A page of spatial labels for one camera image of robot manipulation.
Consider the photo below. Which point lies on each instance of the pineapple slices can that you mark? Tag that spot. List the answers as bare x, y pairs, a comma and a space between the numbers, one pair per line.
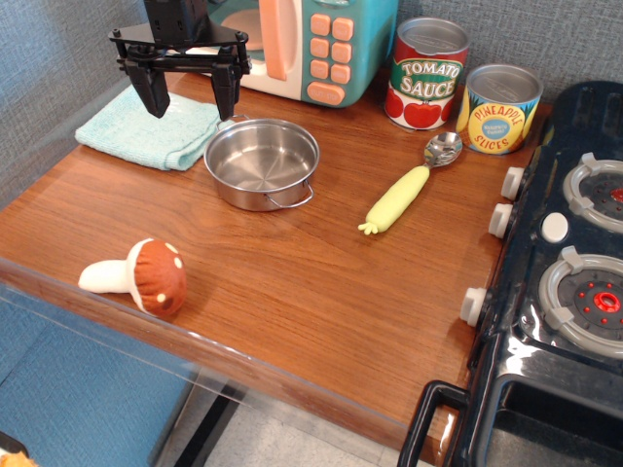
498, 107

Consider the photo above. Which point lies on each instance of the teal toy microwave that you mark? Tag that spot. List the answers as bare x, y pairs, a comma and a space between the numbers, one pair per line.
321, 52

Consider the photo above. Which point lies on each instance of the black toy stove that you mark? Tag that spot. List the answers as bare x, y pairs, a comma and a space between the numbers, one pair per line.
545, 368

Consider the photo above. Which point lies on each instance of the small stainless steel pot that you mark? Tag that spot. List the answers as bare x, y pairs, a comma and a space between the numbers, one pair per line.
263, 165

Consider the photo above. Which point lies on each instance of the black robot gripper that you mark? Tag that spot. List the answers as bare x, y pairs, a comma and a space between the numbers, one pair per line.
179, 36

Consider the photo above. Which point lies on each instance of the orange object bottom left corner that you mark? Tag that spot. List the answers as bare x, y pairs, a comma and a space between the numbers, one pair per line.
14, 453

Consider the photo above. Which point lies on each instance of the tomato sauce can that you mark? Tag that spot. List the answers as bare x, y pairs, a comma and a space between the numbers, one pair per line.
428, 61

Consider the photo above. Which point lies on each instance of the light blue folded cloth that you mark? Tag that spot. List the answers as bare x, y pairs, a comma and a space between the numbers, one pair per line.
126, 130

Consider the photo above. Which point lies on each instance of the clear acrylic table guard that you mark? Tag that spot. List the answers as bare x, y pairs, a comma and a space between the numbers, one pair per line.
87, 383

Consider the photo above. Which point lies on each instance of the plush brown mushroom toy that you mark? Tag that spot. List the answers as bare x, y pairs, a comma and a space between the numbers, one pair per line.
153, 273

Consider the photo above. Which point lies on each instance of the spoon with yellow handle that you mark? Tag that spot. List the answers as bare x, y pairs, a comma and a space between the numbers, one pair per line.
441, 150

